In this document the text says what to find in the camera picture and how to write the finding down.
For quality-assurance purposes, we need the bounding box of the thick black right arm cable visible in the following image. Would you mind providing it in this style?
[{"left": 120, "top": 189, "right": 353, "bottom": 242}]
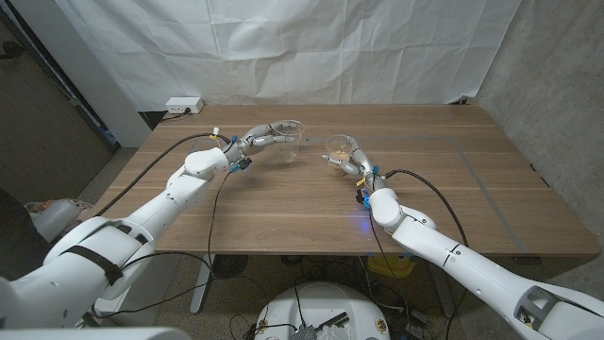
[{"left": 384, "top": 168, "right": 470, "bottom": 247}]

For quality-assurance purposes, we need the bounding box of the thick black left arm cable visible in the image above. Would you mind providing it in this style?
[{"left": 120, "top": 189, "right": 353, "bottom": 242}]
[{"left": 93, "top": 132, "right": 232, "bottom": 218}]

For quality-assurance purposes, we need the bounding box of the black round floor object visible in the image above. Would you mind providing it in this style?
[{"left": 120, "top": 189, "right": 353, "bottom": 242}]
[{"left": 210, "top": 253, "right": 249, "bottom": 280}]

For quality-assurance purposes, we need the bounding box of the white power strip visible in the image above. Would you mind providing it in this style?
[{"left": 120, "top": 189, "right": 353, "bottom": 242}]
[{"left": 165, "top": 96, "right": 205, "bottom": 115}]

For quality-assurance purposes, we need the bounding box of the white wrinkled backdrop sheet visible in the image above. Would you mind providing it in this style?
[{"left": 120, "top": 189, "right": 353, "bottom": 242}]
[{"left": 54, "top": 0, "right": 523, "bottom": 113}]

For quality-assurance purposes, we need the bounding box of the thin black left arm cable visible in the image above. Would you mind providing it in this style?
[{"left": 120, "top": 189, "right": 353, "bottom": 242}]
[{"left": 93, "top": 170, "right": 232, "bottom": 318}]

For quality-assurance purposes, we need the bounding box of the white robot torso base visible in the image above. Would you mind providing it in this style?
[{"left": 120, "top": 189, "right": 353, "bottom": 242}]
[{"left": 254, "top": 281, "right": 392, "bottom": 340}]

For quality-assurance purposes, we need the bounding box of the yellow plastic container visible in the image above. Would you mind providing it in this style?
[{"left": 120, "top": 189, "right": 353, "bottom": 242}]
[{"left": 366, "top": 254, "right": 416, "bottom": 280}]

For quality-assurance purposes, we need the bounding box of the person in dark clothes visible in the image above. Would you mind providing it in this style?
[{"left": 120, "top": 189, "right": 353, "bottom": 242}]
[{"left": 0, "top": 188, "right": 51, "bottom": 280}]

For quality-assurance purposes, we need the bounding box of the grey tape outline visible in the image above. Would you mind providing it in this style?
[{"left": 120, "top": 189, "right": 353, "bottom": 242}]
[{"left": 136, "top": 136, "right": 525, "bottom": 254}]

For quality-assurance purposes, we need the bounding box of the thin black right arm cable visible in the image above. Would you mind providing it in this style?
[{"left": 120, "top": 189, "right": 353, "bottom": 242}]
[{"left": 367, "top": 210, "right": 411, "bottom": 313}]

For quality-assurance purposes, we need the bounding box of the grey bubble wrap roll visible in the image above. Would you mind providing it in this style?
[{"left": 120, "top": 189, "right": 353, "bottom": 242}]
[{"left": 28, "top": 198, "right": 81, "bottom": 245}]

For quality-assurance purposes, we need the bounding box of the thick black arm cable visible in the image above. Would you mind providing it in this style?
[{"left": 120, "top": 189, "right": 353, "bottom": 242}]
[
  {"left": 93, "top": 132, "right": 232, "bottom": 218},
  {"left": 384, "top": 168, "right": 470, "bottom": 247}
]

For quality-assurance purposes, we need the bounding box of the clear plastic cup green logo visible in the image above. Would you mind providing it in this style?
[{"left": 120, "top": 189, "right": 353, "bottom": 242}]
[{"left": 272, "top": 119, "right": 306, "bottom": 164}]

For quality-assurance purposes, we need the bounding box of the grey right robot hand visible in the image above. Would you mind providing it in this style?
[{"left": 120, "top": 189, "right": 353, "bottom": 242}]
[{"left": 321, "top": 146, "right": 387, "bottom": 191}]

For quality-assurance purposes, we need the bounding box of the brown sugar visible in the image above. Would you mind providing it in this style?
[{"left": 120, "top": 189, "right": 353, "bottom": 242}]
[{"left": 328, "top": 149, "right": 353, "bottom": 178}]

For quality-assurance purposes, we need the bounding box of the grey table leg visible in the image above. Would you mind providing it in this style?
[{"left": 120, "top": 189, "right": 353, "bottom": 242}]
[{"left": 427, "top": 268, "right": 457, "bottom": 317}]

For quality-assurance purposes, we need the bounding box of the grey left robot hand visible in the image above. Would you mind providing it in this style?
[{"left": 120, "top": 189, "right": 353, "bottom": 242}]
[{"left": 228, "top": 121, "right": 296, "bottom": 164}]

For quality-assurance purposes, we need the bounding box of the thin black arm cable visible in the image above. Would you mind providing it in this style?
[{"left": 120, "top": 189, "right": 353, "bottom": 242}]
[
  {"left": 367, "top": 210, "right": 411, "bottom": 313},
  {"left": 93, "top": 170, "right": 232, "bottom": 318}
]

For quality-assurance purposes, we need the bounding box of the white table leg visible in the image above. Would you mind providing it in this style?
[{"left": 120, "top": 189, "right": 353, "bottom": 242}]
[{"left": 190, "top": 253, "right": 216, "bottom": 315}]

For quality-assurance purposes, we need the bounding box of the black power strip cable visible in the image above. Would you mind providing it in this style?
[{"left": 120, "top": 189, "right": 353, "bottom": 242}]
[{"left": 159, "top": 109, "right": 193, "bottom": 123}]

